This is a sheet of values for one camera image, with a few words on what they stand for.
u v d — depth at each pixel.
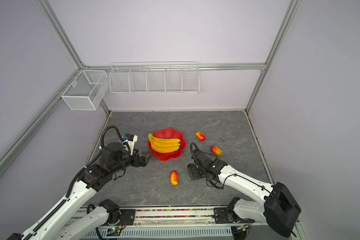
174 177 0.83
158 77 0.99
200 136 1.02
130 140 0.63
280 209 0.40
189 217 0.75
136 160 0.63
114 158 0.55
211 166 0.61
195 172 0.74
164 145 0.96
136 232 0.71
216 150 0.94
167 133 1.02
